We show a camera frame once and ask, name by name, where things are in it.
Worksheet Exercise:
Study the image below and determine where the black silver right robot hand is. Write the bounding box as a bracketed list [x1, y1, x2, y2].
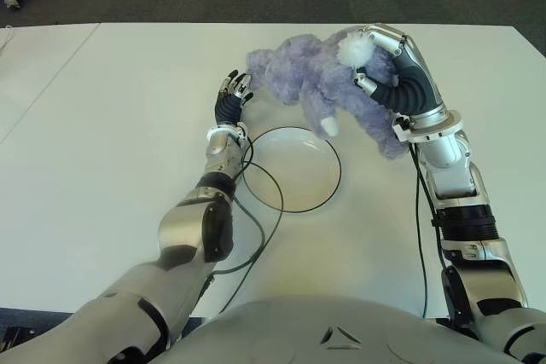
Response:
[352, 22, 448, 120]

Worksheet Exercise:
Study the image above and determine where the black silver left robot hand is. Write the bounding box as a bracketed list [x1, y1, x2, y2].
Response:
[212, 68, 255, 126]

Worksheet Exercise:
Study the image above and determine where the purple plush bunny doll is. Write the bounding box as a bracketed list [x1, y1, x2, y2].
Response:
[246, 26, 410, 161]

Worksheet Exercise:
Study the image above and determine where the white plate with black rim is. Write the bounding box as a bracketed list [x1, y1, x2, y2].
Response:
[241, 125, 342, 213]

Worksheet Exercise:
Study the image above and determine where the silver robot torso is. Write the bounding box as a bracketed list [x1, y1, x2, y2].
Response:
[157, 294, 528, 364]

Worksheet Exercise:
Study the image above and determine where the long black left wrist cable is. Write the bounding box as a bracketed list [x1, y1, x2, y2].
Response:
[217, 140, 286, 318]

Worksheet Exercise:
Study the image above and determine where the long black wrist cable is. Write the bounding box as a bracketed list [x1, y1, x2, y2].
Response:
[409, 144, 430, 321]
[217, 140, 286, 318]

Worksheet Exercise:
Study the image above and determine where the short black right wrist cable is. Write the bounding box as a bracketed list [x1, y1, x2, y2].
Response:
[414, 158, 447, 265]

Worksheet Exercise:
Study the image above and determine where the short black wrist cable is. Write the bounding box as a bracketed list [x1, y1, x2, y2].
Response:
[198, 193, 267, 299]
[414, 158, 447, 265]

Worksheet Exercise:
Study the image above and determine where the short black left wrist cable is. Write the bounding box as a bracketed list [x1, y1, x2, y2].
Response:
[198, 193, 267, 299]

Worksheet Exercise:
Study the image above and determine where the long black right wrist cable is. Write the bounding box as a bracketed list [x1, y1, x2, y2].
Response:
[409, 144, 430, 321]

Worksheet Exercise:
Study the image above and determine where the thin white cable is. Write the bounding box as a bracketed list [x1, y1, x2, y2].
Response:
[0, 26, 15, 58]

